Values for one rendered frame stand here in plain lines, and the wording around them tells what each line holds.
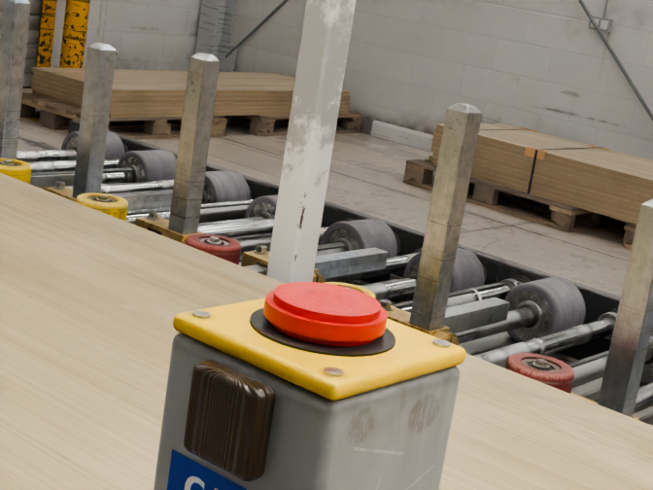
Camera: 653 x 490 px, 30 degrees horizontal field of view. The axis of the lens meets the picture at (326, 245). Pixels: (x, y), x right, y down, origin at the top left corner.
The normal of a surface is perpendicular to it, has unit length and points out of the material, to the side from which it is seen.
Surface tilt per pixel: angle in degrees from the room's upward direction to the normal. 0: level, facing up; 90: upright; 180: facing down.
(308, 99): 90
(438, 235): 90
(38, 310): 0
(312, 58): 90
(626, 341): 90
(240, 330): 0
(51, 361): 0
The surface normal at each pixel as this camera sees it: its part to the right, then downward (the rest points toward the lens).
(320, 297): 0.15, -0.96
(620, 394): -0.64, 0.09
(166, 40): 0.76, 0.26
